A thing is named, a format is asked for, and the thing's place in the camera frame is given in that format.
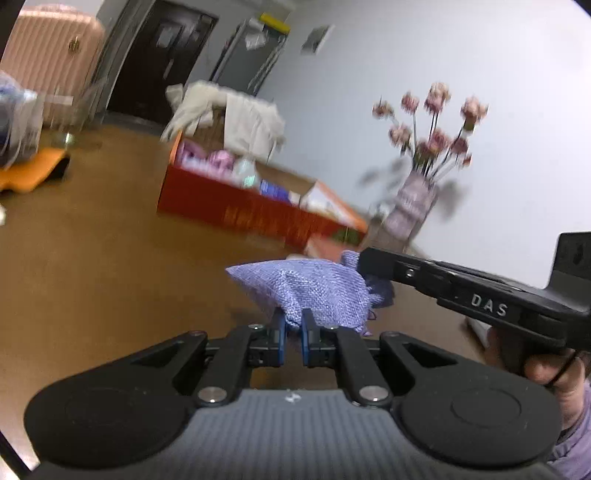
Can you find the black rod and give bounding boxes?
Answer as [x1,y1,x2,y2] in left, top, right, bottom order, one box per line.
[0,434,29,480]

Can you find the white charger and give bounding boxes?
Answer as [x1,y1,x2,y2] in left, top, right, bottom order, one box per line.
[465,318,494,348]

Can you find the brown cardboard carton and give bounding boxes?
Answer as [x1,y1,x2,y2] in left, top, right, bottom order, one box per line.
[185,106,228,149]

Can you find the purple woven pouch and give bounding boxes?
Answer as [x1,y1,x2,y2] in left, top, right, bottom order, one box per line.
[225,250,396,336]

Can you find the person's right hand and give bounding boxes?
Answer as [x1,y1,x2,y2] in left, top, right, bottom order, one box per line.
[524,348,591,418]

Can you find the pink flower pouches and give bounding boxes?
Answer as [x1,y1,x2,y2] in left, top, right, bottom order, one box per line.
[178,141,207,168]

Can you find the iridescent clear plastic bag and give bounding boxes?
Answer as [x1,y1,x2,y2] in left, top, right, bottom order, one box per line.
[233,157,260,188]

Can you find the bunch of pink artificial flowers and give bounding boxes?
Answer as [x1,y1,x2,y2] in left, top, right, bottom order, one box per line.
[372,82,490,182]

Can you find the yellow box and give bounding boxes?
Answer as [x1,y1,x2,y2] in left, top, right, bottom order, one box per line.
[259,12,292,34]

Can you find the person's right forearm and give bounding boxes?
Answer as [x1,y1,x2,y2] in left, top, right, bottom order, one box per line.
[547,383,591,480]

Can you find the orange object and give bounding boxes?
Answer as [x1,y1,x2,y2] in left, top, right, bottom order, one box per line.
[0,148,71,195]

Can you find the grey refrigerator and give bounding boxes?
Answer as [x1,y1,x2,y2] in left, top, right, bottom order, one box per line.
[210,21,287,97]

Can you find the clear glass vase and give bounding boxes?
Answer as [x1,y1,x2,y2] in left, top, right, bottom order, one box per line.
[46,78,108,149]

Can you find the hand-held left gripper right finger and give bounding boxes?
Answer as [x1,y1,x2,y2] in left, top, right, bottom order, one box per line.
[301,308,462,408]

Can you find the beige jacket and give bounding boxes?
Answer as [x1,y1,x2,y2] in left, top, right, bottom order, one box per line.
[161,79,287,158]

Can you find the pink textured vase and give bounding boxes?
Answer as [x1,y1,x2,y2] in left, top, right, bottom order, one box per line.
[382,174,440,245]

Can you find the dark brown door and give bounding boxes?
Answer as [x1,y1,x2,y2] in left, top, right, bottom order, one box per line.
[107,0,219,125]

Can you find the purple fabric rose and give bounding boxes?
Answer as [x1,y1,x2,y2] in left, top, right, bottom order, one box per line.
[208,150,237,175]

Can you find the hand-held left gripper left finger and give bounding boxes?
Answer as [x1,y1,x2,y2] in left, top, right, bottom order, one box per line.
[131,307,288,408]

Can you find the clear bag with blue contents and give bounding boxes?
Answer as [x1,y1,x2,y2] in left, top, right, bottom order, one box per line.
[0,71,41,168]

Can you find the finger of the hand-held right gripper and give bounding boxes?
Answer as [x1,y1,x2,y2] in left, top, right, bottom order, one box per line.
[358,247,462,302]

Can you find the orange-edged cardboard box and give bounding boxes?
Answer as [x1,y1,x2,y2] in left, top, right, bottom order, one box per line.
[157,131,370,259]

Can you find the pink suitcase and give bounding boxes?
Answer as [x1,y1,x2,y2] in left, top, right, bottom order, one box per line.
[0,7,106,129]

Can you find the white wall panel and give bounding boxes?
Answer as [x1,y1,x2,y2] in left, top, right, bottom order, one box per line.
[301,25,334,55]

